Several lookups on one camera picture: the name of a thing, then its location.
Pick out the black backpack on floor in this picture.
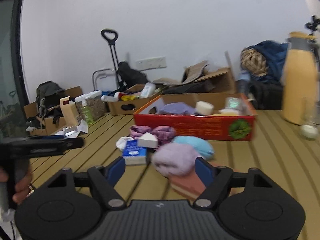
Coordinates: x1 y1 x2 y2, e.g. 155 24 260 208
36 81 66 125

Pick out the lilac fluffy cloth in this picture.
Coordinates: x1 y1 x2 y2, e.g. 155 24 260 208
151 142 201 177

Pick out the light blue plush cloth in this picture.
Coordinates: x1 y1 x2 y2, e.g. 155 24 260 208
172 136 215 160

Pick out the white triangular sponge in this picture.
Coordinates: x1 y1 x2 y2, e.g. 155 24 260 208
137 133 158 149

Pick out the white paper with device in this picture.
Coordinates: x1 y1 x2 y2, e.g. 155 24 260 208
54 120 88 138

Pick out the clear jar with granules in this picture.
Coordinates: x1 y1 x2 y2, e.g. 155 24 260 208
75 90 106 121

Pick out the blue tissue packet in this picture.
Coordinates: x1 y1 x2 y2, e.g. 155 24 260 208
123 140 147 166

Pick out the wicker rattan ball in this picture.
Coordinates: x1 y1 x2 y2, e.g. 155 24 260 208
240 48 268 77

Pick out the white wall socket strip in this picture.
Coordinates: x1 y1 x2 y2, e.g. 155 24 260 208
136 56 167 70

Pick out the small brown item box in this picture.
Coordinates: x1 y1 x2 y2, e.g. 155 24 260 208
106 84 160 115

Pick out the white round roll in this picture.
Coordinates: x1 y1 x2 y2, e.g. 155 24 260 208
195 101 214 115

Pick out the yellow thermos jug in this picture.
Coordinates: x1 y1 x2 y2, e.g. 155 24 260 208
281 31 318 125

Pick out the purple pink folded cloth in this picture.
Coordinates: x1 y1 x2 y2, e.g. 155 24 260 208
130 125 176 146

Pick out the red cardboard box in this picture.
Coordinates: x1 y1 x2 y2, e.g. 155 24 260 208
133 93 257 141

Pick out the black bag on trolley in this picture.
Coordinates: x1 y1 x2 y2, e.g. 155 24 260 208
117 61 149 87

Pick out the black trolley handle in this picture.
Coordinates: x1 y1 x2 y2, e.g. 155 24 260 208
100 29 124 89

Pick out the green liquid bottle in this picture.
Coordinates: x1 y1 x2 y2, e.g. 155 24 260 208
81 98 94 125

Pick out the beige carton box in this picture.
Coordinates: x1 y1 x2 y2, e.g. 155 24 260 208
60 96 81 126

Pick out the dark blue bag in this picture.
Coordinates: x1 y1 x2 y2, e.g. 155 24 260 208
247 40 289 85

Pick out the glass candle jar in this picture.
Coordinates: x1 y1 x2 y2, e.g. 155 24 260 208
299 98 319 140

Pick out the blue water bottle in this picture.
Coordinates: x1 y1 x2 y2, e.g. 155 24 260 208
236 70 251 95

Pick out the person's left hand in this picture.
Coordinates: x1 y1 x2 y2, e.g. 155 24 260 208
1 164 33 206

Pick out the brown open cardboard box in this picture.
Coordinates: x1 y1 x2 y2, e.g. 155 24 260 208
153 51 237 93

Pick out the pink layered sponge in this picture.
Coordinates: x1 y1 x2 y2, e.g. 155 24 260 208
168 164 206 201

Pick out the black tripod with camera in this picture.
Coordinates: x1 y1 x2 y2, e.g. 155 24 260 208
305 15 319 71

